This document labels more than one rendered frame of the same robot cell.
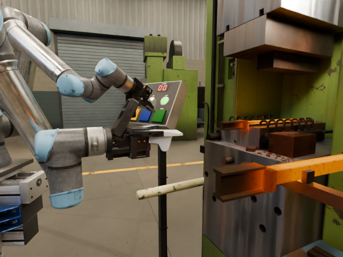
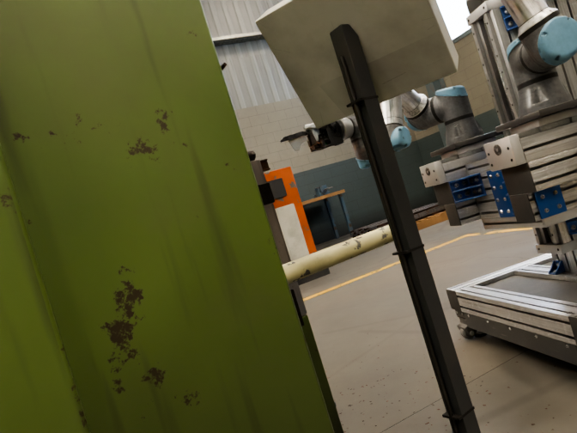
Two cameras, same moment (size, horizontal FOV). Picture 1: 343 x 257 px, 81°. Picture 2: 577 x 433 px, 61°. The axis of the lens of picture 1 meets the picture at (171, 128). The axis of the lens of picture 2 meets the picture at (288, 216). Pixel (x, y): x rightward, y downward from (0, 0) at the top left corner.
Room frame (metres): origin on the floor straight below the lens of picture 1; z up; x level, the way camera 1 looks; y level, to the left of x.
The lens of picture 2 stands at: (2.22, -0.28, 0.74)
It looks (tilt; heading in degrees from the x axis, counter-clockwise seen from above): 0 degrees down; 173
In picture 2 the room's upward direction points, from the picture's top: 17 degrees counter-clockwise
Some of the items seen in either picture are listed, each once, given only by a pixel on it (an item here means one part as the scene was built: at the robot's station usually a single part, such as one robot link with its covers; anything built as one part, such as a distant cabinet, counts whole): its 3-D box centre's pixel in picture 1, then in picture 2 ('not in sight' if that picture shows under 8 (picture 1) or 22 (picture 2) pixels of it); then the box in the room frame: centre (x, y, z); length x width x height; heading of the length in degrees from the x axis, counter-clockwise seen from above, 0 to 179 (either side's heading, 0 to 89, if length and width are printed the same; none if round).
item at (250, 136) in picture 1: (273, 130); not in sight; (0.87, -0.45, 0.96); 0.42 x 0.20 x 0.09; 117
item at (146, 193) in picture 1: (175, 187); (347, 250); (1.04, -0.02, 0.62); 0.44 x 0.05 x 0.05; 117
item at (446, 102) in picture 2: not in sight; (452, 102); (0.30, 0.73, 0.98); 0.13 x 0.12 x 0.14; 35
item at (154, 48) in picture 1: (175, 90); not in sight; (6.14, -0.14, 1.45); 2.20 x 1.23 x 2.90; 107
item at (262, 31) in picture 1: (278, 45); not in sight; (0.87, -0.45, 1.32); 0.42 x 0.20 x 0.10; 117
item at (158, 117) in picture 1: (159, 116); not in sight; (1.08, 0.07, 1.01); 0.07 x 0.05 x 0.07; 52
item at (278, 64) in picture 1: (289, 63); not in sight; (0.87, -0.50, 1.24); 0.30 x 0.07 x 0.06; 117
